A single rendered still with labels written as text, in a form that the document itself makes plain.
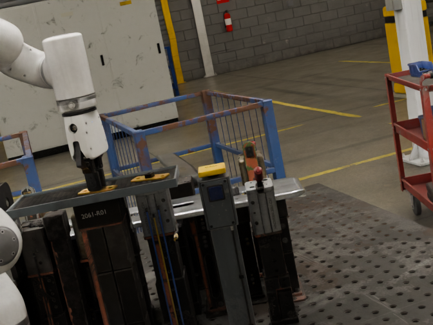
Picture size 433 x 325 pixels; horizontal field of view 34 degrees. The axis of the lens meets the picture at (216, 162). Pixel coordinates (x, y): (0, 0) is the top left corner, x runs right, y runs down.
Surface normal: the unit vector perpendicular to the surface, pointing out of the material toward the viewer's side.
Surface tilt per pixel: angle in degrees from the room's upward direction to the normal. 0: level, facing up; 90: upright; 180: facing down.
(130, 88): 90
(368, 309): 0
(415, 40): 90
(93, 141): 89
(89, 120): 86
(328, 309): 0
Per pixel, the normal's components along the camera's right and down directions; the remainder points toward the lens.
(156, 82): 0.31, 0.15
